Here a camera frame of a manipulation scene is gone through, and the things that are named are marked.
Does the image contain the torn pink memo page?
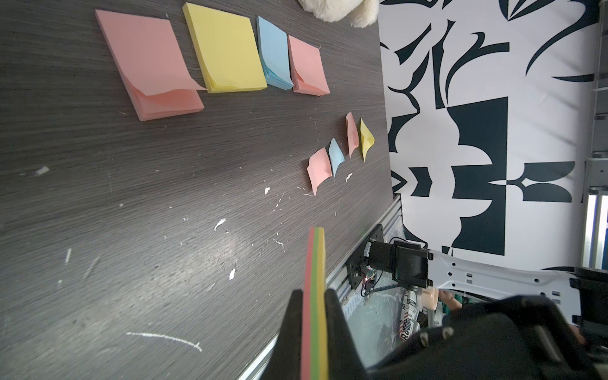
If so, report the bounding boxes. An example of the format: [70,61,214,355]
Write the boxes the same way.
[345,112,359,157]

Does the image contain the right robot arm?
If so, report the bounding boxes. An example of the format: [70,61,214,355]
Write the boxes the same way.
[361,239,607,379]

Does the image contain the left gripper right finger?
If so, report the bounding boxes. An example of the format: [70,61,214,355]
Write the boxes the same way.
[325,289,367,379]

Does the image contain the blue memo pad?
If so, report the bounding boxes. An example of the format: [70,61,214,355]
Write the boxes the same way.
[256,16,294,90]

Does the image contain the torn blue memo page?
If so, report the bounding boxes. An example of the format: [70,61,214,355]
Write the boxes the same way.
[328,138,345,177]

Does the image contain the pink memo pad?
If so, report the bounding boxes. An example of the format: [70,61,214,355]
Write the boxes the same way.
[288,36,330,96]

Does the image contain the white plush dog toy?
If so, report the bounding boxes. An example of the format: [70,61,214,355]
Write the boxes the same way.
[298,0,380,29]

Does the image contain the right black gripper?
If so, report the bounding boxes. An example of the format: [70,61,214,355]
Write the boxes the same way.
[368,296,607,379]

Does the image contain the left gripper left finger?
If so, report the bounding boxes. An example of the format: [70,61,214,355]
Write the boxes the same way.
[261,290,303,380]

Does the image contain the yellow memo pad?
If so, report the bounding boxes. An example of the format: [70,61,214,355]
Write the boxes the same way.
[183,3,267,93]

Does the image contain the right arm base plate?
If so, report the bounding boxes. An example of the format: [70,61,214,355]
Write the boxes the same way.
[345,224,384,291]

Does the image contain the torn yellow memo page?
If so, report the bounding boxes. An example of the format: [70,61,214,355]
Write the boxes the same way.
[359,118,375,162]

